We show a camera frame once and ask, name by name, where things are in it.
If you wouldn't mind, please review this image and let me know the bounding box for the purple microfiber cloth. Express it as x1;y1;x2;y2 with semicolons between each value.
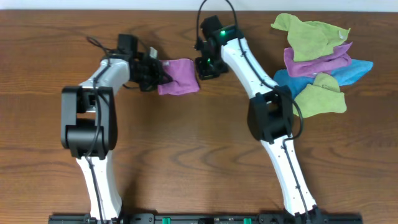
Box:
158;58;200;96

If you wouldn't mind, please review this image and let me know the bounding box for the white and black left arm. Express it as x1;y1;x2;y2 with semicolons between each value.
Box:
61;48;171;223

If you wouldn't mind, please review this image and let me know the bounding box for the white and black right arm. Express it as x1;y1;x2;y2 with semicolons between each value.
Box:
195;27;324;223

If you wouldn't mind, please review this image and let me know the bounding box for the green cloth at pile top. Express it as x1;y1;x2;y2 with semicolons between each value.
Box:
271;13;351;62

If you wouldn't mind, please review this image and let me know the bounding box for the green cloth near pile front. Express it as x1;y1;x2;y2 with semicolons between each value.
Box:
294;73;347;118

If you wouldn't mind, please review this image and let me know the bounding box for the purple cloth in pile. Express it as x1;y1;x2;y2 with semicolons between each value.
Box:
284;42;353;78

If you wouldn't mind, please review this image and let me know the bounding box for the blue microfiber cloth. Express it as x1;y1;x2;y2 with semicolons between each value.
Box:
274;59;374;98

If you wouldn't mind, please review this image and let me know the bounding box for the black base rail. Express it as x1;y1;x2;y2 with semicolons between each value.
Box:
48;213;363;224

